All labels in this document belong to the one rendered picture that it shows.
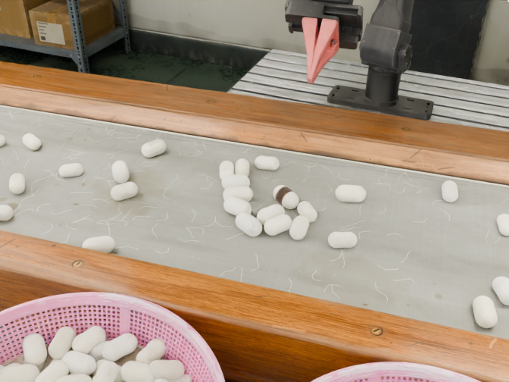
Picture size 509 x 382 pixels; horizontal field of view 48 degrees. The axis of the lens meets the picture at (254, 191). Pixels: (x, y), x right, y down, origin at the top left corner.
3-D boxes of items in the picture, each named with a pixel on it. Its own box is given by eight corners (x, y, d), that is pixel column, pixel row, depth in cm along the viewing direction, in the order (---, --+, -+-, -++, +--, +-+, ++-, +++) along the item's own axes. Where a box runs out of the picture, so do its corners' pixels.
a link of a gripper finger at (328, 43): (326, 70, 71) (341, 6, 73) (271, 63, 72) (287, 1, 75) (328, 95, 77) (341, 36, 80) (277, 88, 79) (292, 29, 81)
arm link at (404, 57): (405, 47, 99) (418, 39, 103) (360, 36, 103) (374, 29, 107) (399, 81, 103) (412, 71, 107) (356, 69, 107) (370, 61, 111)
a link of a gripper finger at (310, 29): (345, 73, 70) (360, 8, 73) (289, 66, 72) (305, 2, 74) (346, 98, 77) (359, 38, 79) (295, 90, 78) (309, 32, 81)
